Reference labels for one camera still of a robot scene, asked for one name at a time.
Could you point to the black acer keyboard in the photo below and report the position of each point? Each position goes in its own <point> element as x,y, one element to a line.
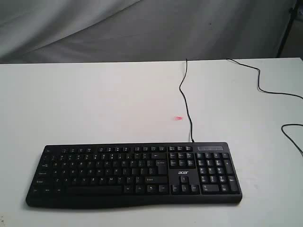
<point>88,176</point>

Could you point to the grey backdrop cloth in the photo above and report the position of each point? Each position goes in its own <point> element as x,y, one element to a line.
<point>60,31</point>

